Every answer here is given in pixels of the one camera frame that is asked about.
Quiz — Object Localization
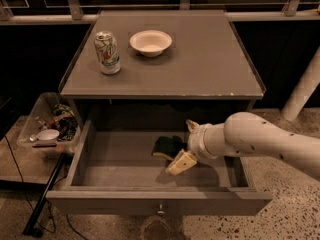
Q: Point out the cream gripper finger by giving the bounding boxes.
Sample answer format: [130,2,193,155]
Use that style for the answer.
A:
[166,149,197,175]
[186,119,199,133]

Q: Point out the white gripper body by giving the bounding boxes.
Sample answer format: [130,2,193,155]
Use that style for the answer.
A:
[188,123,226,160]

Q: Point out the green and yellow sponge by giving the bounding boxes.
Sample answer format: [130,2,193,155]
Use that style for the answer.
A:
[152,136,187,161]

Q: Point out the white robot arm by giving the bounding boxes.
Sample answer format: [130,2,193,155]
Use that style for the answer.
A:
[166,112,320,179]

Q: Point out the metal drawer knob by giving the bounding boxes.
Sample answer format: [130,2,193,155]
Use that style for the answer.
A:
[156,204,166,216]

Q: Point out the open grey top drawer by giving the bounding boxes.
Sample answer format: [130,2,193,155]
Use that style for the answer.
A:
[47,121,272,216]

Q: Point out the grey cabinet counter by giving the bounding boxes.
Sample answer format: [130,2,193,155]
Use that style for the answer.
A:
[58,9,267,132]

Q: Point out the white paper bowl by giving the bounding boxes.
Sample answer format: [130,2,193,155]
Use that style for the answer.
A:
[129,30,172,57]

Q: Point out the white green soda can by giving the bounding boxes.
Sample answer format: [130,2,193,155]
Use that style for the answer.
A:
[94,31,121,75]

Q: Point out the black metal stand leg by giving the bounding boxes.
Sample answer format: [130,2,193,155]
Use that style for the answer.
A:
[23,153,67,236]

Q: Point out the clutter items in bin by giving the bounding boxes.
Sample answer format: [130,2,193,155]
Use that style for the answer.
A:
[36,103,78,141]

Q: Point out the clear plastic storage bin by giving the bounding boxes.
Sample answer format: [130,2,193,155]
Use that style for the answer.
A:
[17,92,81,159]

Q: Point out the small white bowl in bin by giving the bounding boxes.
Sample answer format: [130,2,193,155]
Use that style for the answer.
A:
[37,129,59,141]

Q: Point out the black floor cable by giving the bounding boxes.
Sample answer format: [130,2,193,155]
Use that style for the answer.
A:
[3,135,91,240]

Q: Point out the metal window railing frame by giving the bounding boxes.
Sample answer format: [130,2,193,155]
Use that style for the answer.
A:
[0,0,320,25]

